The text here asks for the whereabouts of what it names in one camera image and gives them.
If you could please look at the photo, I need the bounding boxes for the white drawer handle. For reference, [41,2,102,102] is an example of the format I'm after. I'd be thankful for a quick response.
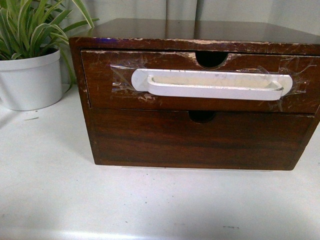
[131,68,293,101]

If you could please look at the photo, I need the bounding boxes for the wooden drawer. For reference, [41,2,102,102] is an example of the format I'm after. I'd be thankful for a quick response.
[81,49,320,114]
[87,109,315,170]

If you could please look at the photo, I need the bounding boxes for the brown wooden drawer cabinet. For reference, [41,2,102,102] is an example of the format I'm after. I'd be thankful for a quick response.
[69,18,320,166]

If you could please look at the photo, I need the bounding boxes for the green striped spider plant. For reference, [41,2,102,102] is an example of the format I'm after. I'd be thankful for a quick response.
[0,0,100,91]

